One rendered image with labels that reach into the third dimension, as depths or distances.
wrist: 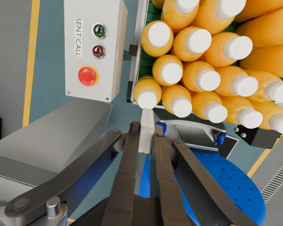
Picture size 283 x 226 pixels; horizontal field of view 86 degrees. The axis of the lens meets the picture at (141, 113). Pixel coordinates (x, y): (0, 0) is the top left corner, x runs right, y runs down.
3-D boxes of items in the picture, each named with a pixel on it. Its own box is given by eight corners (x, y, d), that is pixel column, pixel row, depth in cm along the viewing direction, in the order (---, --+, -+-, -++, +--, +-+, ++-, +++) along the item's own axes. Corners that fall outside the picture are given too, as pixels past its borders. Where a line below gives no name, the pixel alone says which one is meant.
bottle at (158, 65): (159, 51, 47) (165, 47, 29) (178, 63, 48) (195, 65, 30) (148, 72, 49) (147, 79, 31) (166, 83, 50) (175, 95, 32)
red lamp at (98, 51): (93, 56, 30) (90, 56, 28) (93, 44, 29) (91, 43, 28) (103, 58, 30) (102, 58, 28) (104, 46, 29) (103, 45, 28)
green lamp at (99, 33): (93, 36, 28) (91, 36, 27) (94, 23, 28) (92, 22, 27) (105, 38, 28) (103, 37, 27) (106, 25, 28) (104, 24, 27)
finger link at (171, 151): (153, 145, 14) (184, 149, 14) (152, 123, 19) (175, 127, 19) (150, 158, 15) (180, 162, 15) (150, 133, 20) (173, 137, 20)
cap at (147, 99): (157, 104, 33) (158, 107, 32) (140, 108, 34) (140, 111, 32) (154, 87, 32) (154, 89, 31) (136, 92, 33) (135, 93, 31)
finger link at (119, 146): (136, 156, 15) (106, 151, 15) (139, 132, 20) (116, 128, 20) (139, 142, 14) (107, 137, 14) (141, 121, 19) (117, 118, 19)
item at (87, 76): (79, 83, 31) (77, 84, 30) (80, 65, 30) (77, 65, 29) (96, 86, 32) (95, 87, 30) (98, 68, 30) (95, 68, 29)
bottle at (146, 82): (160, 92, 51) (166, 110, 34) (139, 97, 52) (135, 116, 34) (156, 71, 49) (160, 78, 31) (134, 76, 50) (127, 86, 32)
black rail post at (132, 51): (131, 55, 48) (128, 55, 40) (132, 45, 47) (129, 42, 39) (138, 56, 48) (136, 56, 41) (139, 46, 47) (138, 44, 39)
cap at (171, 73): (167, 58, 30) (168, 58, 28) (183, 68, 31) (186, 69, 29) (157, 76, 31) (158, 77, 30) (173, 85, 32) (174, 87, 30)
